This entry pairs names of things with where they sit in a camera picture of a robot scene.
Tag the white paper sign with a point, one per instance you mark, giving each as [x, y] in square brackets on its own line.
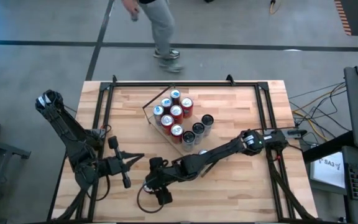
[328, 169]

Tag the tall silver black-top can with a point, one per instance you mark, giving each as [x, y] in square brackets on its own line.
[188, 137]

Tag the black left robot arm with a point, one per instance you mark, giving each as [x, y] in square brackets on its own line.
[64, 127]

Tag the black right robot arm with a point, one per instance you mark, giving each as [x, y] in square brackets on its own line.
[216, 152]

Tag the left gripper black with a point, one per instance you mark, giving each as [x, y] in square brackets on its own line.
[117, 165]

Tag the gray metal desk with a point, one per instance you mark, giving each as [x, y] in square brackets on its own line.
[2, 147]

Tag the tall white palm print can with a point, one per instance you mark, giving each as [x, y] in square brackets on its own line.
[198, 128]

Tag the person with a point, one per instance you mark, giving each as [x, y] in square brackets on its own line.
[162, 25]

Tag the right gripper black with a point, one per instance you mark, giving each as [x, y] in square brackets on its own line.
[166, 175]

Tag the blue silver Red Bull can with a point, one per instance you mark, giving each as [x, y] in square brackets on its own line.
[166, 102]
[175, 93]
[158, 110]

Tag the red Fanta can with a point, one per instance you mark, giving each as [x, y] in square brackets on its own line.
[167, 119]
[186, 102]
[176, 110]

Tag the tall white Celsius can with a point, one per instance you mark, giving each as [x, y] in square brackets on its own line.
[207, 119]

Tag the black desk beam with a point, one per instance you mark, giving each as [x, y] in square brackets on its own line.
[325, 148]

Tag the black aluminium rig frame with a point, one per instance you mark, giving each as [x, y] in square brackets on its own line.
[228, 84]

